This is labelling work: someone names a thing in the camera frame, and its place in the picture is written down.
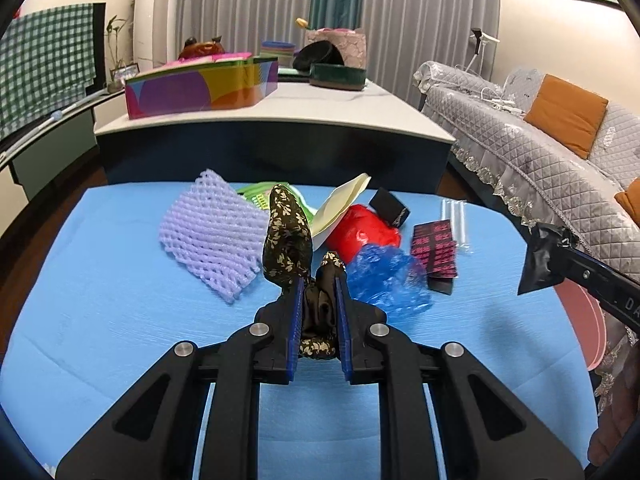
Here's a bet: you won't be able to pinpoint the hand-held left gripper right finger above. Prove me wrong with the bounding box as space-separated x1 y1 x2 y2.
334 270 586 480

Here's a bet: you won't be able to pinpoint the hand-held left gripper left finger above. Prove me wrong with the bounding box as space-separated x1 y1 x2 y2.
55 277 306 480

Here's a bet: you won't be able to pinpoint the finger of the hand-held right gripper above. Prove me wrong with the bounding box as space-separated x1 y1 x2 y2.
552 240 640 333

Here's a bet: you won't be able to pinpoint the pink bin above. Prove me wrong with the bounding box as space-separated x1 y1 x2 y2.
555 280 609 373

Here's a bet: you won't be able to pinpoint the black plastic scrap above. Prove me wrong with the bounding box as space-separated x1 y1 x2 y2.
517 223 581 296

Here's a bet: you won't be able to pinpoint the dark floral cloth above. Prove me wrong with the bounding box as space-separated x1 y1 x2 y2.
261 184 351 362

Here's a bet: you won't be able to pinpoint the green panda print packet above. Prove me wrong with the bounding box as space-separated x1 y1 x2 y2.
236 181 319 222

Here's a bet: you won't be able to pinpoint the blue plastic bag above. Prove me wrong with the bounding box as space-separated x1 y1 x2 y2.
346 244 433 317

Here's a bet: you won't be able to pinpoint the red plastic bag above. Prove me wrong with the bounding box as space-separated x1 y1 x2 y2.
327 203 403 266

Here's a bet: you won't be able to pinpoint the black packet with pink print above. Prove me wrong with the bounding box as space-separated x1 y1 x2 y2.
411 220 459 295

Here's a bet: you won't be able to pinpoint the cream paper sheet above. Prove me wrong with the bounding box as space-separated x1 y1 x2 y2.
310 172 373 251

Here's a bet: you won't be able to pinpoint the small black box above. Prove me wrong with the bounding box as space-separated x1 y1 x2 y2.
369 187 412 228

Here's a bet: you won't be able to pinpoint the purple foam fruit net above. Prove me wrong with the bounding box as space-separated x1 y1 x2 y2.
159 169 271 305

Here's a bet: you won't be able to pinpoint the clear wrapped straws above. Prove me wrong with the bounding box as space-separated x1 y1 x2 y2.
440 199 474 256

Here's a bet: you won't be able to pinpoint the grey quilted sofa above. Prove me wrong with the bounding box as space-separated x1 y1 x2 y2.
412 60 640 411

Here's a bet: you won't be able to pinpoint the large orange cushion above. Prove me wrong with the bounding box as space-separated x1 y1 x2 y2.
523 74 610 160

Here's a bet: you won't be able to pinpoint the white-topped dark table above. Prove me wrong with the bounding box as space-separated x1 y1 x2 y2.
94 77 457 197

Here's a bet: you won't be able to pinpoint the multicoloured box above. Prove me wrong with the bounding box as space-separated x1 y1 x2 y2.
124 55 279 121

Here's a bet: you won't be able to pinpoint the black bowl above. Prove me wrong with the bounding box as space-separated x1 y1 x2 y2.
292 42 346 74

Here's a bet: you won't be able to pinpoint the stack of coloured bowls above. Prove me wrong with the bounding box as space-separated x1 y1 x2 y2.
260 40 297 68

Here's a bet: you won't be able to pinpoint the white stand lamp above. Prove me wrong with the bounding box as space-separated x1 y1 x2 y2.
462 27 501 74

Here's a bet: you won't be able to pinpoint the pink patterned basket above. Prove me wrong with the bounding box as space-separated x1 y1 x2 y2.
305 27 367 69

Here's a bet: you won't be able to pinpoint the brown teapot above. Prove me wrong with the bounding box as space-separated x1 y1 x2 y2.
179 36 224 61

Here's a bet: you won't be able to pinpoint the green cabinet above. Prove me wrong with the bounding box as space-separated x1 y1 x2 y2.
0 91 109 202

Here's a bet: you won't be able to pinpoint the white rod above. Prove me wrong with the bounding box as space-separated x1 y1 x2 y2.
0 88 109 157

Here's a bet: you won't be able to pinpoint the grey curtain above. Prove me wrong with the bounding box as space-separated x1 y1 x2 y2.
175 0 501 77

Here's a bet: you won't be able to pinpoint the potted plant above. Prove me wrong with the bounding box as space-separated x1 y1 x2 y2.
104 14 132 72

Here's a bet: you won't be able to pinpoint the green checked cloth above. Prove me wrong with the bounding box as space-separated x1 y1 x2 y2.
0 4 99 137

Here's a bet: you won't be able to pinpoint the white cable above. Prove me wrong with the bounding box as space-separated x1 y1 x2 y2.
480 87 526 117

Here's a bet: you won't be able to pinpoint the small photo frame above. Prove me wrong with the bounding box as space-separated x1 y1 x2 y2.
111 62 141 89

